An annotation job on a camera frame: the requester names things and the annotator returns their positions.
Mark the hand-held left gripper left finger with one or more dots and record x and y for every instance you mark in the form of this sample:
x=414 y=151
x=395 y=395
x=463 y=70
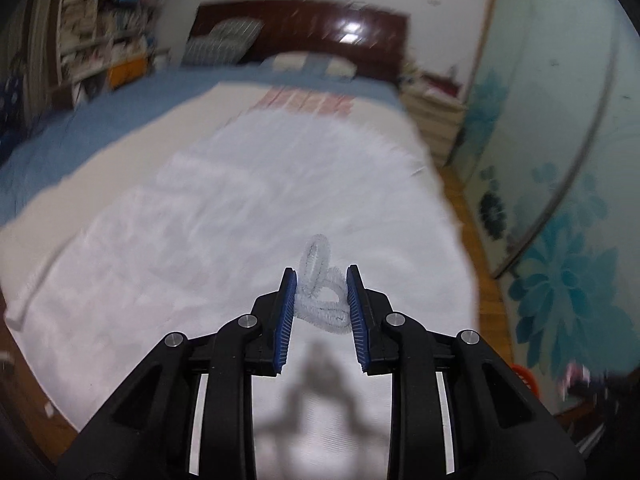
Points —
x=286 y=320

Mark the floral sliding wardrobe door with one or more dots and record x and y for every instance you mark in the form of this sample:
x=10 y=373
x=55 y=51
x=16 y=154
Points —
x=560 y=160

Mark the orange plastic basket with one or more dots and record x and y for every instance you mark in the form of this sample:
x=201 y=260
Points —
x=527 y=380

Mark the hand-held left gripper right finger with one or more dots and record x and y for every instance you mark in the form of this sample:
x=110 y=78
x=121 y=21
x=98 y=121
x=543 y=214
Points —
x=357 y=320

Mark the cream blanket with red print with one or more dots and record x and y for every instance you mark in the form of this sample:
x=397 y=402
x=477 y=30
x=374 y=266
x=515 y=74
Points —
x=225 y=102

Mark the white fuzzy pipe cleaner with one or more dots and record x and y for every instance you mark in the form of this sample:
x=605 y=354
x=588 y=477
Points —
x=320 y=305

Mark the white cloth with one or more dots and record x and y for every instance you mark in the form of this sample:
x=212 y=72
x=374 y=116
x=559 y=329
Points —
x=225 y=210

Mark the dark blue dotted cloth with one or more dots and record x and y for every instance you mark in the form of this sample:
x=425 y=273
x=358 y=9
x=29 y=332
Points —
x=11 y=110

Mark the white pillow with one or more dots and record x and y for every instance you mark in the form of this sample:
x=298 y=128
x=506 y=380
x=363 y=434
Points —
x=305 y=64

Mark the dark red box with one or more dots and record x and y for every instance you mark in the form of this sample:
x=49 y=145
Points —
x=444 y=85

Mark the cream nightstand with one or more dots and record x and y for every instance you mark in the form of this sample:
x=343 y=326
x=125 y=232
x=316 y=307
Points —
x=440 y=120

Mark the orange storage box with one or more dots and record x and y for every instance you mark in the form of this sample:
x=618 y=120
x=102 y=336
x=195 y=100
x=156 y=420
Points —
x=127 y=72

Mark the wooden bookshelf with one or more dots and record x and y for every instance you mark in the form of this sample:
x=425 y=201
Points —
x=85 y=15

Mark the dark red wooden headboard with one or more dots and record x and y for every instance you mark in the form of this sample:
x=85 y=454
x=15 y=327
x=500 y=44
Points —
x=310 y=25

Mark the bed with blue sheet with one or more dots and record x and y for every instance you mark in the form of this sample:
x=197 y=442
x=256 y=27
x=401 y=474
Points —
x=100 y=125

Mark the pink wrapper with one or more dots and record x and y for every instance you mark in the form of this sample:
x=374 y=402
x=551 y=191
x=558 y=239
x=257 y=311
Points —
x=575 y=377

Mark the striped grey pillow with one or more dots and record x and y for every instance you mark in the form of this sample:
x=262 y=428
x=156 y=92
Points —
x=222 y=40

